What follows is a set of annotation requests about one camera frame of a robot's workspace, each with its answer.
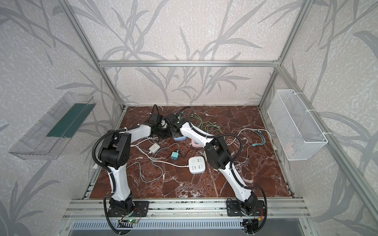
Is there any green usb cable bundle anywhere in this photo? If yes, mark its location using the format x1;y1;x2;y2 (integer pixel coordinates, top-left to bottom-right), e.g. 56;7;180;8
177;112;223;136

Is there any pink usb cable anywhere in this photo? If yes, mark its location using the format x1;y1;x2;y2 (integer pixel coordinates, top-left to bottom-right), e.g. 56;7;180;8
228;137;246;152

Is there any white wire mesh basket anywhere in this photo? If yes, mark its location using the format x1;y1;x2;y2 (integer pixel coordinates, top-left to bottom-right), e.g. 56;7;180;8
268;89;328;161

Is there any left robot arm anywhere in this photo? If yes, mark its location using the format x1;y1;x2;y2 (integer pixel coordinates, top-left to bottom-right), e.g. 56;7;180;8
92;114;171;212

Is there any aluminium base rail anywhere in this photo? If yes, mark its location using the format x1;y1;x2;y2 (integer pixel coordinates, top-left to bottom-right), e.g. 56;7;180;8
62;198;311;220

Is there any teal charger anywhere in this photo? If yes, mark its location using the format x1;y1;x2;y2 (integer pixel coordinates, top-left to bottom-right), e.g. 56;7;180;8
170;150;179;160

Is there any blue power strip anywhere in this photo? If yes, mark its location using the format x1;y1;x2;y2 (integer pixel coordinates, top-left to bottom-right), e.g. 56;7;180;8
173;136;187;141

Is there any white power strip cord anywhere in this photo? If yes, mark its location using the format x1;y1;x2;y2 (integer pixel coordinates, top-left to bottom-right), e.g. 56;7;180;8
131;141;190;168

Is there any pink power strip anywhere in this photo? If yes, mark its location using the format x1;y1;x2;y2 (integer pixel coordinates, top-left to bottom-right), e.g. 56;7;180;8
191;140;202;148

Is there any teal usb cable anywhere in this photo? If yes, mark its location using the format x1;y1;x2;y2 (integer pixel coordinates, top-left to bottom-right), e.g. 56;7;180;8
247;129;267;148

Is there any clear plastic wall tray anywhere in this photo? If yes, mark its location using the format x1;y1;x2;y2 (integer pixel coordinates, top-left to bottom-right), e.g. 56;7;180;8
9;92;96;160

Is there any white power strip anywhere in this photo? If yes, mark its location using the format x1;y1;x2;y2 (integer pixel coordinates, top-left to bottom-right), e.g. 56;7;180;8
188;156;206;175

